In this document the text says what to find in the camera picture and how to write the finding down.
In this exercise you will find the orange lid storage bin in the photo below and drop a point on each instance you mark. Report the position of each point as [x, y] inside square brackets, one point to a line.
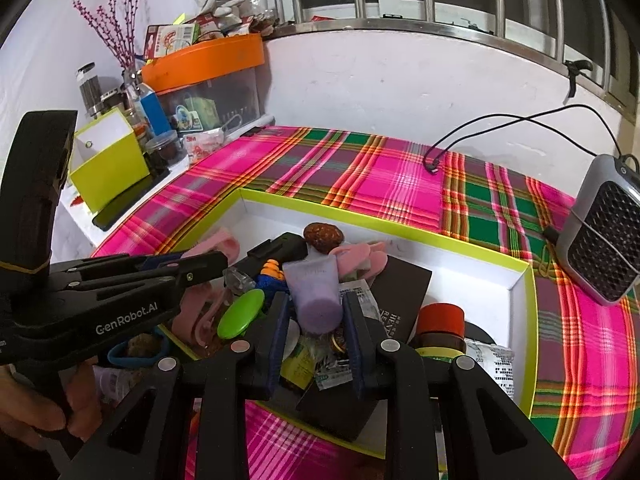
[200, 62]

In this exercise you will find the pink green plaid tablecloth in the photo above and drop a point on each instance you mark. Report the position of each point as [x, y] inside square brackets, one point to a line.
[360, 180]

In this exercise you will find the clear wrapped brown snack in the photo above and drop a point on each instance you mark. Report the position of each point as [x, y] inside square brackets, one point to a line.
[340, 345]

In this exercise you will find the green capped bottle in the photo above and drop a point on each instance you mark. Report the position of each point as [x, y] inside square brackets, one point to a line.
[240, 312]

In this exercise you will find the shallow lime green box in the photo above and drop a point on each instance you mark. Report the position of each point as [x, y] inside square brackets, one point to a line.
[450, 270]

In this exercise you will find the black plastic case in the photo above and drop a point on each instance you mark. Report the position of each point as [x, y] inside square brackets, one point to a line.
[277, 247]

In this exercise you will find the pink hair clip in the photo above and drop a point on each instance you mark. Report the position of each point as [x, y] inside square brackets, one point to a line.
[350, 257]

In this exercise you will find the white printed packet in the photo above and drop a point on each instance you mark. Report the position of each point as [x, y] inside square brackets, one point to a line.
[492, 365]

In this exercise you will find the blue label bottle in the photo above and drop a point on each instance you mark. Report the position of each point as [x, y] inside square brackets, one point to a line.
[152, 112]

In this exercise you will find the red white carton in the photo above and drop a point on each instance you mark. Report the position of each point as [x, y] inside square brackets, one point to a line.
[167, 40]

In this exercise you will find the red lid sauce jar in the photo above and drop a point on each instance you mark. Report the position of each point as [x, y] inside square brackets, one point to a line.
[440, 320]

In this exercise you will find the pink flower branches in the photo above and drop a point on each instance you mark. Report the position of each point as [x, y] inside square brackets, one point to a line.
[125, 55]

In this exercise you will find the light purple tube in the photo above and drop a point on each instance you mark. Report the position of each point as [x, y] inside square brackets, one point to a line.
[315, 290]

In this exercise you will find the red white packet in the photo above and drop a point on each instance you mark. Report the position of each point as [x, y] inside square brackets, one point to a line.
[202, 145]

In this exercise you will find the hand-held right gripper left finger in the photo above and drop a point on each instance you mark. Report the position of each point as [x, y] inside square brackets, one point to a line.
[278, 347]

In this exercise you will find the person's left hand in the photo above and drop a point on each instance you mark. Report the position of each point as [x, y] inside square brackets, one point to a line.
[82, 395]

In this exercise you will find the steel window grille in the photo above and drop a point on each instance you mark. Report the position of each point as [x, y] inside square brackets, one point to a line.
[400, 25]

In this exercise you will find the grey portable fan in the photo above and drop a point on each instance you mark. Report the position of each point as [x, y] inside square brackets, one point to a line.
[610, 240]

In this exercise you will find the black round disc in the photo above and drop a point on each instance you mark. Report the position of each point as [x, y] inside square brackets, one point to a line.
[477, 332]

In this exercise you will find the speckled brown dried fruit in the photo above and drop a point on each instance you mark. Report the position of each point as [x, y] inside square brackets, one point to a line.
[322, 236]

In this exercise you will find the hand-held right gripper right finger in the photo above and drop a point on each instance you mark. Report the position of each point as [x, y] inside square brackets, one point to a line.
[353, 347]

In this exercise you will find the small clear plastic jar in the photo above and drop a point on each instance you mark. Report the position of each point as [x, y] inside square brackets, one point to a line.
[165, 150]

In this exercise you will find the blue yellow toy figure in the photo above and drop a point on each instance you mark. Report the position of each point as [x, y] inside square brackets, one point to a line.
[270, 277]

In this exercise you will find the steel lidded cup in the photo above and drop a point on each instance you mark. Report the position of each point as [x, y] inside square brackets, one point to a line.
[110, 100]

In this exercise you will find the black phone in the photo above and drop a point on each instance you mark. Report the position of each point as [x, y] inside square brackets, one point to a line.
[120, 210]

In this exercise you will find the small purple bottle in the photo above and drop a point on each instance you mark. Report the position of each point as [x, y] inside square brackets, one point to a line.
[112, 382]

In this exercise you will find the dark glass jar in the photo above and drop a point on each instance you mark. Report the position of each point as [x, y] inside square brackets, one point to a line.
[90, 95]

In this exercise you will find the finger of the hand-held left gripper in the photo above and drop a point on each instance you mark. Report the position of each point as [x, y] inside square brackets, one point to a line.
[200, 267]
[160, 261]

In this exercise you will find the lime green cube box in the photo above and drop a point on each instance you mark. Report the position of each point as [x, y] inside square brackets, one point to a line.
[110, 175]

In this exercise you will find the brown walnut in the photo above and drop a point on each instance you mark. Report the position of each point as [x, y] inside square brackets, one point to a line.
[140, 347]

